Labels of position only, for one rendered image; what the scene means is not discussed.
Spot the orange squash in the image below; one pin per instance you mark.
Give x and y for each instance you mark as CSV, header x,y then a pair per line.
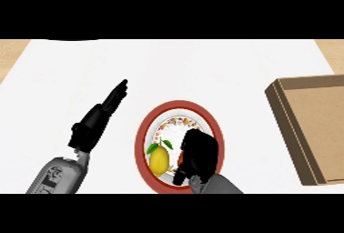
x,y
180,157

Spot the yellow lemon with green leaves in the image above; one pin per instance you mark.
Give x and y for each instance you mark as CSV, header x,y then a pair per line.
x,y
158,157

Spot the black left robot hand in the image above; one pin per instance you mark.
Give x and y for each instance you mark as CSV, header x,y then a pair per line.
x,y
93,123

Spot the brown cardboard box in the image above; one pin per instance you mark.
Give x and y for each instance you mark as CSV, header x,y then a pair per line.
x,y
308,127

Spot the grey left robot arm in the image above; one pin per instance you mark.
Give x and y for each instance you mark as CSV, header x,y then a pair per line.
x,y
60,174

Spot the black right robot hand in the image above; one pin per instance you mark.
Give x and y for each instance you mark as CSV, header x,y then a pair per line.
x,y
199,154

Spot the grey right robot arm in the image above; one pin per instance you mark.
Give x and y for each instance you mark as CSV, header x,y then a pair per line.
x,y
214,184

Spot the red rimmed patterned plate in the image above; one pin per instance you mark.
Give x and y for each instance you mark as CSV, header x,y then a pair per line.
x,y
153,145

